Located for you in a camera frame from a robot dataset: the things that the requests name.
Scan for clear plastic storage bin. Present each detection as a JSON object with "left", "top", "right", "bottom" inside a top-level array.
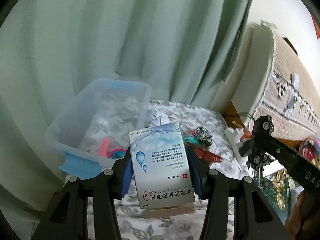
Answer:
[{"left": 46, "top": 78, "right": 151, "bottom": 179}]

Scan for white paper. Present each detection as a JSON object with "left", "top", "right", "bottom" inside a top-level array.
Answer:
[{"left": 150, "top": 110, "right": 169, "bottom": 126}]

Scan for red fan-shaped item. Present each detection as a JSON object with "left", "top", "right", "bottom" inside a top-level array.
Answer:
[{"left": 194, "top": 148, "right": 223, "bottom": 163}]

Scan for person's right hand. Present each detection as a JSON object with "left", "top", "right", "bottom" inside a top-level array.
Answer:
[{"left": 284, "top": 190, "right": 319, "bottom": 239}]

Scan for black white patterned scrunchie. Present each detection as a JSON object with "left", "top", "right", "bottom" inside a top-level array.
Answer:
[{"left": 194, "top": 126, "right": 213, "bottom": 148}]

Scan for white power strip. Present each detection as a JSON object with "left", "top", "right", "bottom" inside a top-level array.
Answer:
[{"left": 224, "top": 127, "right": 248, "bottom": 165}]

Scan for black toy car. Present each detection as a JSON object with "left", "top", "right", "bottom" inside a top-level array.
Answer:
[{"left": 249, "top": 115, "right": 274, "bottom": 171}]

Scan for pink and teal slinky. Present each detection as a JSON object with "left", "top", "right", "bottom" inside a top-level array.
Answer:
[{"left": 98, "top": 138, "right": 126, "bottom": 159}]

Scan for green curtain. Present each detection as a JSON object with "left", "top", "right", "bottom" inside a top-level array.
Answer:
[{"left": 1, "top": 0, "right": 248, "bottom": 211}]

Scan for ear drops medicine box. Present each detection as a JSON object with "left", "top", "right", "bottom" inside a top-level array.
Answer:
[{"left": 129, "top": 122, "right": 195, "bottom": 209}]

